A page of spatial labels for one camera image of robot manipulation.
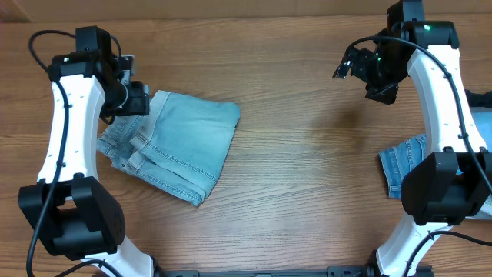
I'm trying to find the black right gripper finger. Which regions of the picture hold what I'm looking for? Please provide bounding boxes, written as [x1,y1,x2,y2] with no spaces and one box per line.
[365,83,399,105]
[332,48,356,79]

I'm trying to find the light blue denim shorts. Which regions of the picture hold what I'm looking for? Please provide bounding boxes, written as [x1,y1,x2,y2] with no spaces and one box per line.
[97,91,241,206]

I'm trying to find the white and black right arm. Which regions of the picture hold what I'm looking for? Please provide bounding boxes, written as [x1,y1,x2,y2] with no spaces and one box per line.
[327,1,491,276]

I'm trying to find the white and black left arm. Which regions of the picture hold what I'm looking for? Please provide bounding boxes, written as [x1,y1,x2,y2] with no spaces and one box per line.
[18,26,162,276]

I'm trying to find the darker blue denim shorts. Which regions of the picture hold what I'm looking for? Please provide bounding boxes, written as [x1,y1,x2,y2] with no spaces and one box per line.
[379,108,491,199]

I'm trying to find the black folded garment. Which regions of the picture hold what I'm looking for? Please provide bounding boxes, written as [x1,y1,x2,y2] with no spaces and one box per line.
[465,89,492,108]

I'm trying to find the black right camera cable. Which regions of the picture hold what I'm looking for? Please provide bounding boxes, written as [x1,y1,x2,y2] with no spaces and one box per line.
[341,35,492,277]

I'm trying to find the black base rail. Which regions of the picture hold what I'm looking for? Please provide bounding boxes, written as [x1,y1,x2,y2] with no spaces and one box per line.
[154,265,380,277]

